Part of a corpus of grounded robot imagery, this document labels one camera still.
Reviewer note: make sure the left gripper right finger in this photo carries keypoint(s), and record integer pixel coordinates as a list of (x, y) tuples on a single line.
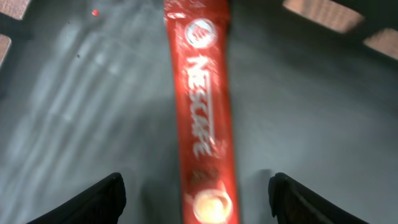
[(293, 203)]

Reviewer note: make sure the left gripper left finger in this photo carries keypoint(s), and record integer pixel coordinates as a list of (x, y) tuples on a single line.
[(101, 203)]

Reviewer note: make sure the red Nescafe stick sachet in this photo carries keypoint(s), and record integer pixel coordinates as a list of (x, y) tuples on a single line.
[(198, 34)]

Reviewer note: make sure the grey plastic mesh basket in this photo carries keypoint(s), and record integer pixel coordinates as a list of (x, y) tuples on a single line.
[(92, 93)]

